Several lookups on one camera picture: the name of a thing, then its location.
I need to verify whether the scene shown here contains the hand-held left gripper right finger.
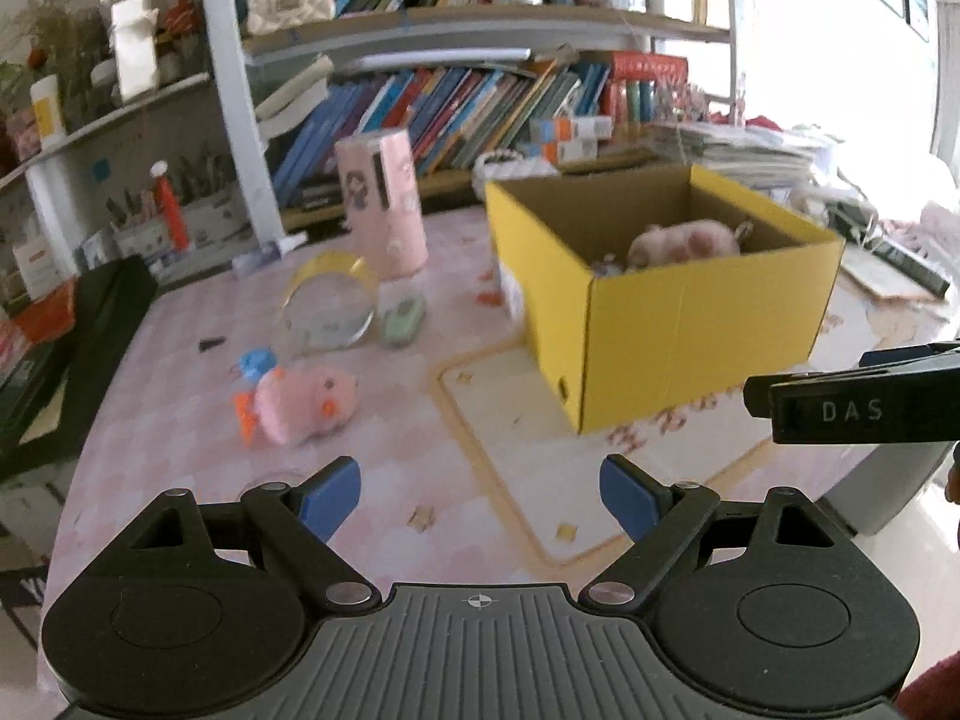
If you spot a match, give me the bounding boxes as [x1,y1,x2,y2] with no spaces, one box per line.
[577,454,857,610]

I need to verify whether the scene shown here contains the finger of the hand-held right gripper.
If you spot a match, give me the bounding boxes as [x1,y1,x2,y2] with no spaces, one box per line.
[859,341,960,370]
[742,369,960,445]

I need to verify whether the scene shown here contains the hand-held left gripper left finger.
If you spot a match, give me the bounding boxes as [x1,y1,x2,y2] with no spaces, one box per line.
[112,456,383,610]

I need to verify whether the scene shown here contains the pink chick plush toy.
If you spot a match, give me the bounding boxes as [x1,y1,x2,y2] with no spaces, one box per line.
[234,364,361,447]

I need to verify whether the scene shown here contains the yellow cardboard box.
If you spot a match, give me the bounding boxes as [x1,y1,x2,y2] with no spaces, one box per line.
[484,163,847,436]

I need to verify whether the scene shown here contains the pink pig plush toy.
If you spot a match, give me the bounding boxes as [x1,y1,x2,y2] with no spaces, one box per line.
[626,219,755,271]

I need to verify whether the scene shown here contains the clear desk mat yellow border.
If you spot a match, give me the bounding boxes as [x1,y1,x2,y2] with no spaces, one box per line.
[435,337,863,567]

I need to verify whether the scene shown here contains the small blue toy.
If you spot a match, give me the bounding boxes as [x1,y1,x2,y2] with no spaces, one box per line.
[229,347,280,383]

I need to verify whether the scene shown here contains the pink checked tablecloth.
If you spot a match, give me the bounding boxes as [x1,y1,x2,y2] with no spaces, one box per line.
[45,202,946,593]

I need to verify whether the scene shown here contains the pale green small toy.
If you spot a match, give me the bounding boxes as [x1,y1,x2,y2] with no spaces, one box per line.
[380,294,428,350]

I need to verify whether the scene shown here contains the clear yellow tape roll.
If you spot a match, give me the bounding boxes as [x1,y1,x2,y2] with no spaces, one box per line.
[281,253,380,350]

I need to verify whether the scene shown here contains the clear spray bottle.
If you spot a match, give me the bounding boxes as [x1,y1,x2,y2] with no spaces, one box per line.
[232,232,308,275]

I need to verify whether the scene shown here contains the stack of papers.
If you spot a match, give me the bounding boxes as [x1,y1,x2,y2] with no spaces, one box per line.
[652,120,848,188]

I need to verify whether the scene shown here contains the pink cartoon tumbler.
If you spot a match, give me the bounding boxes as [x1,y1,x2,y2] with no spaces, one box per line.
[335,127,430,278]

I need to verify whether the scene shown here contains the black keyboard instrument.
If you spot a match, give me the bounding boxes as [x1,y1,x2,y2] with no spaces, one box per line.
[0,255,158,482]

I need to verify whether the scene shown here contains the person's dark red clothing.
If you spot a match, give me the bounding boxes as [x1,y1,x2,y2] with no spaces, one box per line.
[896,651,960,720]

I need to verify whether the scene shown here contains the white pen holder box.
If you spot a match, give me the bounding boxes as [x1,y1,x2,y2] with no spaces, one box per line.
[112,191,250,257]

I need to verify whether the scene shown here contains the red glue bottle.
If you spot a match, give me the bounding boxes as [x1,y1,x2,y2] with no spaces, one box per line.
[150,161,190,252]

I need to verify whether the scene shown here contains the white box with red label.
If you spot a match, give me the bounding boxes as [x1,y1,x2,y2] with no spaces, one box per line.
[11,236,61,301]

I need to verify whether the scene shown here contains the red boxed book set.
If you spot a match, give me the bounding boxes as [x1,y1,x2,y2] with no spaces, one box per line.
[607,52,689,125]

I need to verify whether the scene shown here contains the row of colourful slanted books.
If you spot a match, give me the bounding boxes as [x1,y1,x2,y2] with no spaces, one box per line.
[270,60,612,205]

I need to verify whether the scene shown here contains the white bookshelf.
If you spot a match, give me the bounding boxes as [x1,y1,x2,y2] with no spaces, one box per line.
[0,0,740,293]

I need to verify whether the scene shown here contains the white bottle with yellow label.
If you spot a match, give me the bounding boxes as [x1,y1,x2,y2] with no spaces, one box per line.
[30,75,65,151]

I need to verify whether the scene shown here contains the white carton shaped box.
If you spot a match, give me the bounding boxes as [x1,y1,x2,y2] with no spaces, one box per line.
[111,0,158,102]

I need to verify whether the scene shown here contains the dried plants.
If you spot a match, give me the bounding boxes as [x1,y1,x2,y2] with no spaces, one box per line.
[15,0,113,91]

